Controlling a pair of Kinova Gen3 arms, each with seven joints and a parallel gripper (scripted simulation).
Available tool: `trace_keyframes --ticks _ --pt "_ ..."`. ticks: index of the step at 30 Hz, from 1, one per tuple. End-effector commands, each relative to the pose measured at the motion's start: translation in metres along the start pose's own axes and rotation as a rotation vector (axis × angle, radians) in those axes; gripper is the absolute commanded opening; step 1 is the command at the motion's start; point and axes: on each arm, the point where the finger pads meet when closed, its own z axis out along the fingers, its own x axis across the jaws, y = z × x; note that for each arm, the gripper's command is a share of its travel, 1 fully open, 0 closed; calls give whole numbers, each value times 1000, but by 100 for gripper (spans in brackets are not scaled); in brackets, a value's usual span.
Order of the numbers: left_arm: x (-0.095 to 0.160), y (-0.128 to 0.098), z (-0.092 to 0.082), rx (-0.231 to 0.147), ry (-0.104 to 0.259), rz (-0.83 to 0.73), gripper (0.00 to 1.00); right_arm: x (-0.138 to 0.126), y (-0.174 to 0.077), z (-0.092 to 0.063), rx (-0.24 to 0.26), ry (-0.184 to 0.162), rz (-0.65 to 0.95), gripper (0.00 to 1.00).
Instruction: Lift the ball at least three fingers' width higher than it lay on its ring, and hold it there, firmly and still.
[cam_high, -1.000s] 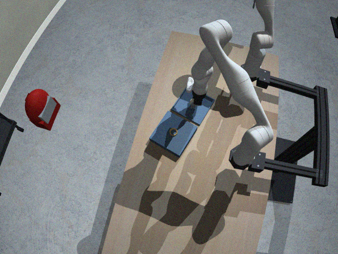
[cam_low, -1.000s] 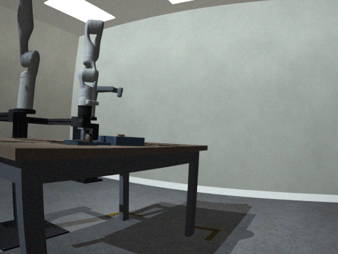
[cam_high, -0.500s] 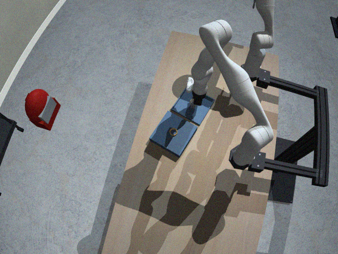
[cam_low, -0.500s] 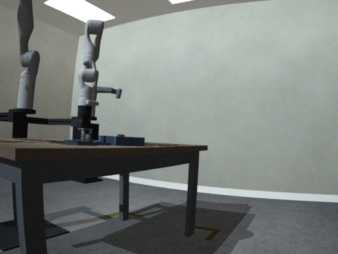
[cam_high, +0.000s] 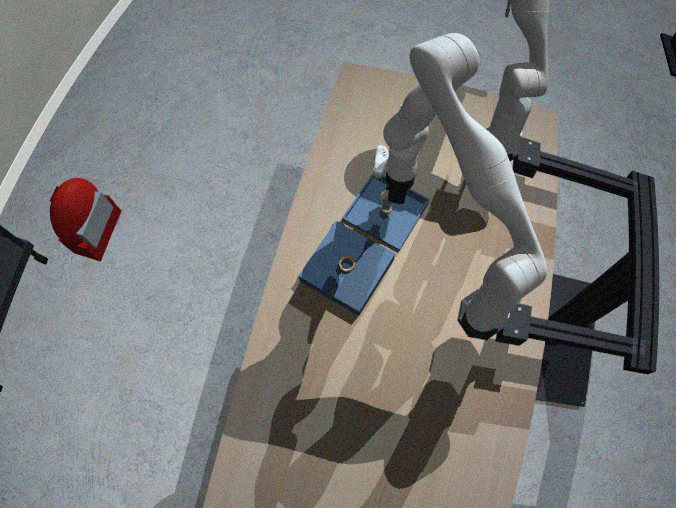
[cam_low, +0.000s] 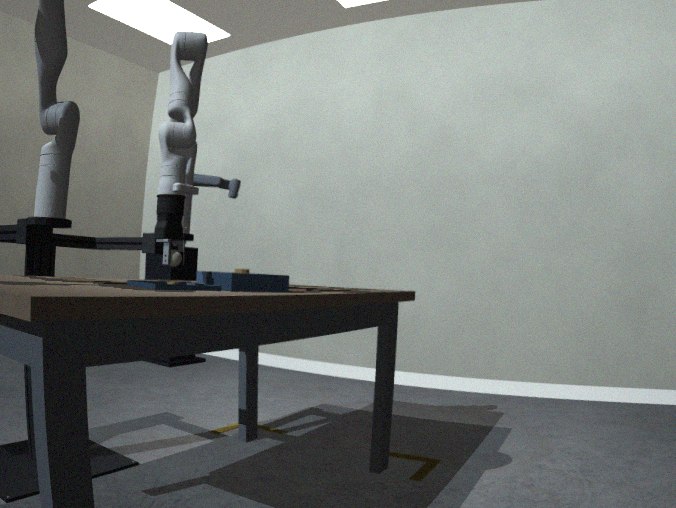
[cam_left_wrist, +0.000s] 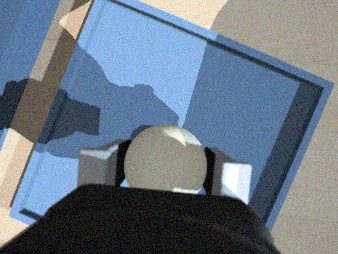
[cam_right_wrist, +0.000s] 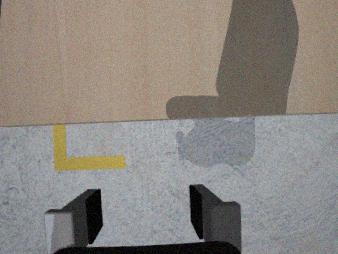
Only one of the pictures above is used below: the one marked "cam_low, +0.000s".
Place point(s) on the blue square plate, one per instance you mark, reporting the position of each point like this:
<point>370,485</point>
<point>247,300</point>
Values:
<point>242,280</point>

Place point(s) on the beige ball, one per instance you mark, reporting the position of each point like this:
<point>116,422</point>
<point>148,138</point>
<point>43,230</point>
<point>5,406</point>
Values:
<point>175,258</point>

